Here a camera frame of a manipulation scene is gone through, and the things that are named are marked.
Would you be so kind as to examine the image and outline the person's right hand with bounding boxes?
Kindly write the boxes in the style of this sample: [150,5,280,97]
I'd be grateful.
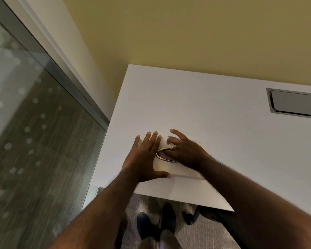
[165,129,213,172]

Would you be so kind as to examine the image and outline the person's left hand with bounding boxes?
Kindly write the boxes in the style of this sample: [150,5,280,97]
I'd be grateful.
[121,131,171,183]

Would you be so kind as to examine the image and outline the white paper sheet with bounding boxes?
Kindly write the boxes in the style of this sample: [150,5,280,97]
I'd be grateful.
[141,133,209,180]

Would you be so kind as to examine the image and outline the oval metal-rimmed object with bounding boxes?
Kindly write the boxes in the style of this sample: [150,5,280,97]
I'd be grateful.
[155,147,181,164]

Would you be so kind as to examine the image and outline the person's left forearm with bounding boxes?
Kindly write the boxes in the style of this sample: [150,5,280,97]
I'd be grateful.
[49,169,141,249]

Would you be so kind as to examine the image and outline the person's right forearm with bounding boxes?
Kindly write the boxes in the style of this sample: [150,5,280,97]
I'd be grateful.
[199,158,311,249]

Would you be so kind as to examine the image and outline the black shoe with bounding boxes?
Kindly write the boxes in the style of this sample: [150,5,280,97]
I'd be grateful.
[159,202,177,234]

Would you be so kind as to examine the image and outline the black chair caster wheel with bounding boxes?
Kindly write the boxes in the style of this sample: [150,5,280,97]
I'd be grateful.
[182,203,200,226]

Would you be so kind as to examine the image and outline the dark blue shoe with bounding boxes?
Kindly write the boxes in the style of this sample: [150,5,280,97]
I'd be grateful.
[136,212,160,242]

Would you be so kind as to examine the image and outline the grey trousers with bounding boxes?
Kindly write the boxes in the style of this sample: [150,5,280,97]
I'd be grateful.
[139,229,183,249]

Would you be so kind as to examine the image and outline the black chair base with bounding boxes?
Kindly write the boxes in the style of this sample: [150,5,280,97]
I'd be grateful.
[196,205,247,249]

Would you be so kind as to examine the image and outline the frosted dotted glass partition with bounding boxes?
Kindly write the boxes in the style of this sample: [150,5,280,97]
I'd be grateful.
[0,12,107,249]

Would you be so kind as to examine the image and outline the grey metal partition frame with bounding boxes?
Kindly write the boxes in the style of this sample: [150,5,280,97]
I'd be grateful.
[0,0,110,130]

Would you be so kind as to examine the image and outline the grey table cable hatch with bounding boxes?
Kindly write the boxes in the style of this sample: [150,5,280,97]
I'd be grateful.
[266,87,311,120]

